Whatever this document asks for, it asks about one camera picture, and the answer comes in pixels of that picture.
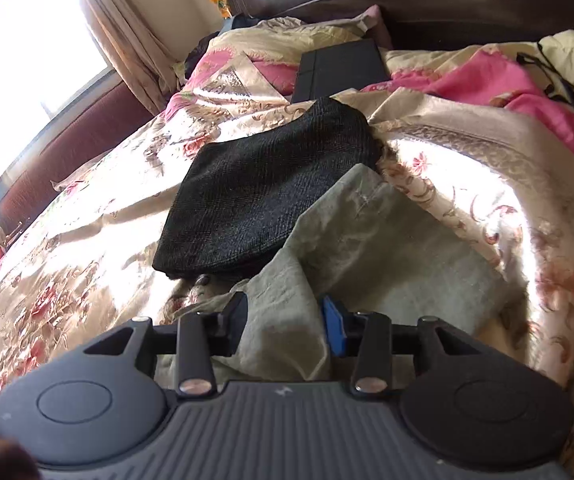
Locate grey-green pants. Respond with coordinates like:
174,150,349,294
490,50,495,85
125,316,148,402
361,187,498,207
154,162,530,381

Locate pink pillow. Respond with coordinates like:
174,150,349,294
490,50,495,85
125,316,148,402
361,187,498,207
356,5,394,47

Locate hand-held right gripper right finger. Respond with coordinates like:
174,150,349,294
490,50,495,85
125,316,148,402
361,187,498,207
321,296,488,397

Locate black cord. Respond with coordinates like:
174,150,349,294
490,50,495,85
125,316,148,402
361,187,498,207
517,40,574,124

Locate beige patterned curtain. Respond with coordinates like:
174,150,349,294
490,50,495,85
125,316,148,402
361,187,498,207
52,0,182,117

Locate dark wooden headboard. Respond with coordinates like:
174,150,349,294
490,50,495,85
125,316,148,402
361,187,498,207
219,0,574,52

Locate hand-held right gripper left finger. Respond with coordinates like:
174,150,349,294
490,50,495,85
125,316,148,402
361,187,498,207
82,292,249,399

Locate window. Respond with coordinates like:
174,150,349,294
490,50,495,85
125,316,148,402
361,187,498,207
0,0,116,177

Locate flat black box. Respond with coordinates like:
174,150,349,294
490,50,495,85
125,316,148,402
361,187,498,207
291,37,391,106

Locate black checked folded pants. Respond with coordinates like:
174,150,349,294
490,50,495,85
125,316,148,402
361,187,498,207
152,96,384,282

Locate floral satin bedspread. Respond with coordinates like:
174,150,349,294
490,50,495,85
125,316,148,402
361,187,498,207
0,85,574,480

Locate maroon padded bench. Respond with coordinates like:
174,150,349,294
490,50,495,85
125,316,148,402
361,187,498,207
0,77,159,235

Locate orange packet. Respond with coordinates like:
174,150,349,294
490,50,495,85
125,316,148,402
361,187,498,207
205,0,234,21

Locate pink floral quilt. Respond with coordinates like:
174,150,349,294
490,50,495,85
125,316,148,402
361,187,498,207
174,16,574,186

